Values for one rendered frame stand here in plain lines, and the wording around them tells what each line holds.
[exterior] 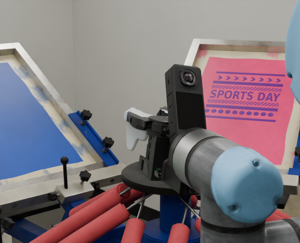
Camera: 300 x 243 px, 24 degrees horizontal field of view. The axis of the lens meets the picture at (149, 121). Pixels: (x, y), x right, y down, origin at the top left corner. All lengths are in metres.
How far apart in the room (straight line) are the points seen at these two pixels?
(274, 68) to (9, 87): 1.13
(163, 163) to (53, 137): 1.82
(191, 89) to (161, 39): 4.00
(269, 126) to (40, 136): 0.90
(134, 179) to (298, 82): 1.41
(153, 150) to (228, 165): 0.20
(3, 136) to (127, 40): 2.66
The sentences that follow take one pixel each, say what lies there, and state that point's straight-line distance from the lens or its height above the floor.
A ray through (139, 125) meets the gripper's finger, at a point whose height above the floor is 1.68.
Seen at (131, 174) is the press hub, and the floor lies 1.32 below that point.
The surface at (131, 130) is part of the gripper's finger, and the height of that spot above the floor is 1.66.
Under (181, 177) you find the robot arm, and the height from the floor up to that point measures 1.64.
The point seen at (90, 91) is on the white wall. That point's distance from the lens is 5.63.
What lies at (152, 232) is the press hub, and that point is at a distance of 2.02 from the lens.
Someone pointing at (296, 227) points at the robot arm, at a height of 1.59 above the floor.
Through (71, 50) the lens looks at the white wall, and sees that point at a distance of 5.75.
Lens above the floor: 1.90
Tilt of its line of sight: 13 degrees down
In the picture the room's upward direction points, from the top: straight up
